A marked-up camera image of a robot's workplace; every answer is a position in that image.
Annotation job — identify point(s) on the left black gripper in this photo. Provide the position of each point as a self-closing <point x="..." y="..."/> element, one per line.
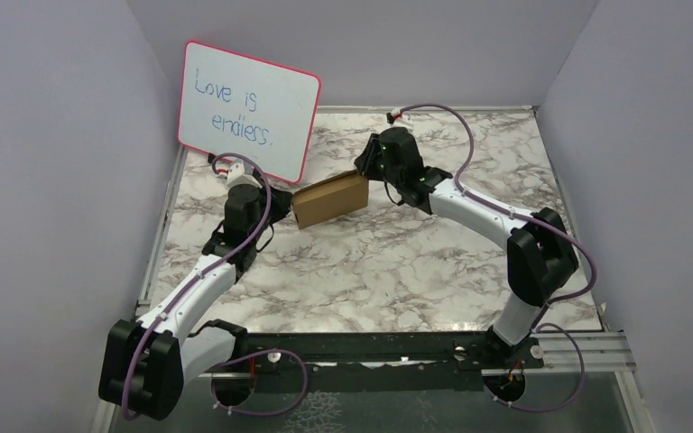
<point x="281" y="200"/>

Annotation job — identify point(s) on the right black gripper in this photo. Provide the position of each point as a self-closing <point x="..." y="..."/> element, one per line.
<point x="364" y="162"/>

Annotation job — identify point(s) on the brown cardboard box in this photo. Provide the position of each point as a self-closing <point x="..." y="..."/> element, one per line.
<point x="331" y="198"/>

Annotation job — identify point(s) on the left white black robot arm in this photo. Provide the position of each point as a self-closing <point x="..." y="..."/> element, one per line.
<point x="185" y="317"/>

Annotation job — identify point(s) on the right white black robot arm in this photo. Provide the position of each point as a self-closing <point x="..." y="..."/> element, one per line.
<point x="539" y="257"/>

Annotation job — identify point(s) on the pink framed whiteboard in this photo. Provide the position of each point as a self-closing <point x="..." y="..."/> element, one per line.
<point x="263" y="110"/>

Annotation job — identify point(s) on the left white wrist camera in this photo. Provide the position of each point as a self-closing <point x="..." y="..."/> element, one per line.
<point x="238" y="174"/>

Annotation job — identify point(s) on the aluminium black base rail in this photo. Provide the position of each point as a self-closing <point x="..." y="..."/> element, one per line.
<point x="409" y="361"/>

